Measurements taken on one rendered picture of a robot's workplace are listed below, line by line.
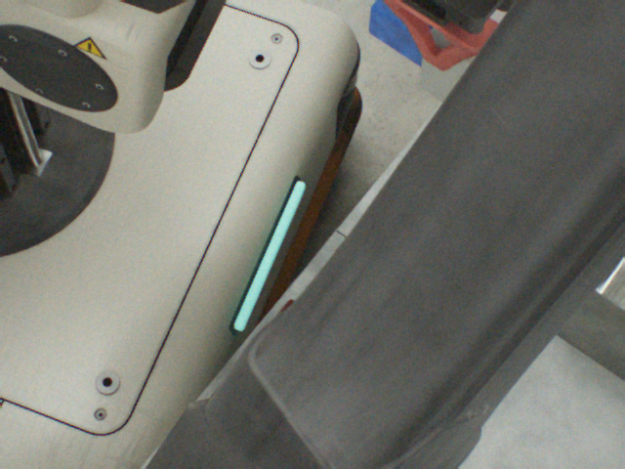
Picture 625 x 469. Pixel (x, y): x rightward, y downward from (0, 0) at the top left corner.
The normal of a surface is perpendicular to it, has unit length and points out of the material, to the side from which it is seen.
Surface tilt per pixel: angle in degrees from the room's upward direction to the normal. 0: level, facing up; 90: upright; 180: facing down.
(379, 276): 50
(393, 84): 0
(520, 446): 0
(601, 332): 90
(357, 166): 0
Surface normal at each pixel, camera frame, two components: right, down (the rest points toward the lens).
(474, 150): -0.69, 0.06
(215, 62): 0.01, -0.41
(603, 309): -0.60, 0.73
